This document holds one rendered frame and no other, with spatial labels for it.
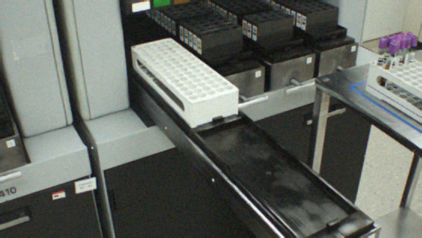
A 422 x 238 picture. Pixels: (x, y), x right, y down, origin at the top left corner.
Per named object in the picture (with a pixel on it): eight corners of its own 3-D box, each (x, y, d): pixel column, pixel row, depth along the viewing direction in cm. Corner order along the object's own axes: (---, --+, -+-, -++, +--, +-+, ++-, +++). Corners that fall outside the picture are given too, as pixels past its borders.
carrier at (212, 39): (238, 47, 114) (239, 24, 111) (243, 50, 113) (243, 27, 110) (197, 58, 109) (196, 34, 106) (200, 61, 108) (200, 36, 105)
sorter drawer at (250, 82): (112, 20, 157) (110, -5, 152) (150, 13, 163) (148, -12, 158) (224, 117, 103) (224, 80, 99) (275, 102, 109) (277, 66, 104)
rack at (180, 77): (132, 71, 108) (129, 47, 105) (171, 62, 112) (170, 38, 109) (192, 133, 86) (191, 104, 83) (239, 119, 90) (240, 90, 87)
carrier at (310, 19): (332, 26, 127) (334, 5, 124) (337, 28, 125) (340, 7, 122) (299, 33, 122) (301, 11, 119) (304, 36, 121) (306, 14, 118)
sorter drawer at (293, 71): (154, 12, 163) (152, -13, 159) (189, 5, 169) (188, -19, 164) (279, 100, 110) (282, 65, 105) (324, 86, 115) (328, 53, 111)
